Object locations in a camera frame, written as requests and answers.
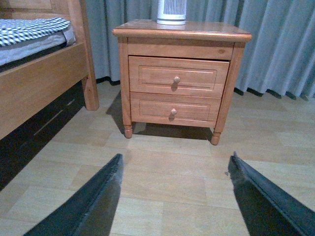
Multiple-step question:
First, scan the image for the wooden nightstand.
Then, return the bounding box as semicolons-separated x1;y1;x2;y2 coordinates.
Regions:
112;20;252;145

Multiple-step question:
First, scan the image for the white cylindrical air purifier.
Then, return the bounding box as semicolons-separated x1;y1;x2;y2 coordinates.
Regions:
157;0;187;25

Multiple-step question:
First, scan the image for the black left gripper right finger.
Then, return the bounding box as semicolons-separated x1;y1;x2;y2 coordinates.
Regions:
228;153;315;236

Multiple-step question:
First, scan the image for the grey curtain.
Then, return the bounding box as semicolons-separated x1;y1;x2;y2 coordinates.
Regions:
86;0;315;97

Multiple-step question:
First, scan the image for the black white checkered sheet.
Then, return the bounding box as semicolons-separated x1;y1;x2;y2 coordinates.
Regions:
0;17;71;47

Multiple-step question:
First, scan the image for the grey mattress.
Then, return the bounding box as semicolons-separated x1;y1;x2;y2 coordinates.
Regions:
0;25;76;68

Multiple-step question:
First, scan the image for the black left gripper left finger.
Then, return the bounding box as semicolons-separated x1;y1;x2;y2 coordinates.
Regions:
26;154;123;236

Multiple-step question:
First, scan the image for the wooden drawer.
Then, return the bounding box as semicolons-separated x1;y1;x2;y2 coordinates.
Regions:
128;56;229;98
130;92;221;127

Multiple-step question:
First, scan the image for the wooden bed frame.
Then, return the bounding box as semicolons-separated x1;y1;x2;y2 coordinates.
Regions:
0;0;99;138

